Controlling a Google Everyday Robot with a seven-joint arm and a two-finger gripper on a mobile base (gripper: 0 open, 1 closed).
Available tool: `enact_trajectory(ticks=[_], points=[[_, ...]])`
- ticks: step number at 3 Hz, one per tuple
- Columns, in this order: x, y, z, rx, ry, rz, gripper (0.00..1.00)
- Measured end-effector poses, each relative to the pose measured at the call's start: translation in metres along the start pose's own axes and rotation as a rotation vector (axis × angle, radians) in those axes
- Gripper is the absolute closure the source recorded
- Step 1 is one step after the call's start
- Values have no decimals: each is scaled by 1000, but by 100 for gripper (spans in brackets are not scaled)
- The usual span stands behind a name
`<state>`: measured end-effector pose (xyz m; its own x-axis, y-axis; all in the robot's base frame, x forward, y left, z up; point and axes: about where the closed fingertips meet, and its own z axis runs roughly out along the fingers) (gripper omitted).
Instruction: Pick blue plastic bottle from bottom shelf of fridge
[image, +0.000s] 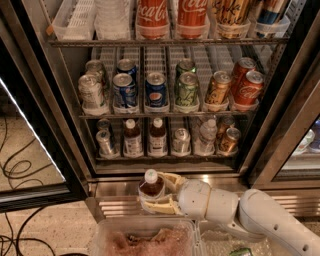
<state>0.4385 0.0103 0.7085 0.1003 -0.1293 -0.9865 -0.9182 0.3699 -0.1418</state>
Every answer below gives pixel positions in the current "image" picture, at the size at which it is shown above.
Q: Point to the silver can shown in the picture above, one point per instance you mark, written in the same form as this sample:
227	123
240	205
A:
104	124
181	142
107	145

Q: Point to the brown tea bottle white cap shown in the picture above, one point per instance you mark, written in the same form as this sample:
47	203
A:
151	186

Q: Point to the blue can back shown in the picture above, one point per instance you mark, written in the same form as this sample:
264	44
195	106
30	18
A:
127	66

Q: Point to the clear bin with ice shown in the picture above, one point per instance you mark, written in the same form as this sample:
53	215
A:
214	241

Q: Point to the white can middle back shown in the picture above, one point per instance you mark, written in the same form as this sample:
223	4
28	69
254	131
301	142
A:
97	68

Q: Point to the clear water bottle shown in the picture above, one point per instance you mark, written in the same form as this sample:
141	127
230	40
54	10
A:
205	141

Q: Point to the silver can bottom left front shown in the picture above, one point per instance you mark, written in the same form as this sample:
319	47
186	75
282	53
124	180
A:
107	145

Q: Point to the green can front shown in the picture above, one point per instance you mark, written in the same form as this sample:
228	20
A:
186	96

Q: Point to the red Coke bottle right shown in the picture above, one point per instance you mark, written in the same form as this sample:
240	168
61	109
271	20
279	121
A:
191	18

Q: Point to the clear bin pink contents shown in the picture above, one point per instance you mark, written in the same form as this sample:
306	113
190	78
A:
146	236

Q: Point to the open glass fridge door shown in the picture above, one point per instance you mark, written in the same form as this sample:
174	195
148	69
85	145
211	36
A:
35	168

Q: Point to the blue can top shelf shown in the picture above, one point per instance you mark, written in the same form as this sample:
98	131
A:
269	12

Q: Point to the red coke can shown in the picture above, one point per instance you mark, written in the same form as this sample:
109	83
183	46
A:
249	88
241	67

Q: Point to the gold can top shelf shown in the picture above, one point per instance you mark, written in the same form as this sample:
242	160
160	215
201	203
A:
231	16

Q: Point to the silver can bottom centre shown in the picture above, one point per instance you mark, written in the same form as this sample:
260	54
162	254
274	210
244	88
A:
181	142

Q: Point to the red coke bottle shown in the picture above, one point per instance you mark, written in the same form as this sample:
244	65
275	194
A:
152	18
191	18

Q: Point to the gold can middle shelf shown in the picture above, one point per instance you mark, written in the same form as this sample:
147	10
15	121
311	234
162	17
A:
217	92

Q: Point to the right fridge door frame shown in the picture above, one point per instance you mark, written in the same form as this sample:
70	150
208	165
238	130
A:
293	112

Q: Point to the gold can shelf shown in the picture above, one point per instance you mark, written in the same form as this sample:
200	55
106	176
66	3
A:
217	92
231	16

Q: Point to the blue white can front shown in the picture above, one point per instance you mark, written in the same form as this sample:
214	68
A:
125	98

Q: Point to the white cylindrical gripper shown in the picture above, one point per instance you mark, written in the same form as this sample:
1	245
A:
193	199

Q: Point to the red Coke bottle left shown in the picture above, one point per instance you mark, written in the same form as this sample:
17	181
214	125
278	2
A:
152	18

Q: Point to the silver can bottom left back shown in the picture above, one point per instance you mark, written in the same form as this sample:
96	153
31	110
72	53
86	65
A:
104	124

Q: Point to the red Coke can back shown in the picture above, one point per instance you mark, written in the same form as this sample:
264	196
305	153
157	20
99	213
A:
241	67

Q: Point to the white can middle front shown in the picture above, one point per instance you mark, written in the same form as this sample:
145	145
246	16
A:
91	91

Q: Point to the empty clear tray top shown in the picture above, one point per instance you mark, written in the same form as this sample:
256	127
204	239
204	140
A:
75	20

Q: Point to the green can back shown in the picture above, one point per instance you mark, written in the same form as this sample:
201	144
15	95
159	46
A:
185	65

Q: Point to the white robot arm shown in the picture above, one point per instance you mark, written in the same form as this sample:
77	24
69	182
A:
252	216

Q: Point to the steel fridge base grille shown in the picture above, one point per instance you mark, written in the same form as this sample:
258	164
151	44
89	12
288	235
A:
119	196

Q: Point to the red Coke can front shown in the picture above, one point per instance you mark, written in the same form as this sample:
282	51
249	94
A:
249	88

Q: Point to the white ribbed bottle top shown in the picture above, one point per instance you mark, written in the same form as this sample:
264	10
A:
111	22

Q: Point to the gold can bottom front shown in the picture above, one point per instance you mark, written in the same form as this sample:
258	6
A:
229	140

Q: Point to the gold can bottom back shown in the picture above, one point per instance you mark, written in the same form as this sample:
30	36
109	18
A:
224	123

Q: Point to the green can in bin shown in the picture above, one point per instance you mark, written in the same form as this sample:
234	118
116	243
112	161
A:
241	252

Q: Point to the blue Pepsi can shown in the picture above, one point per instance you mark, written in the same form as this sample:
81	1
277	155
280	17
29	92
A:
156	99

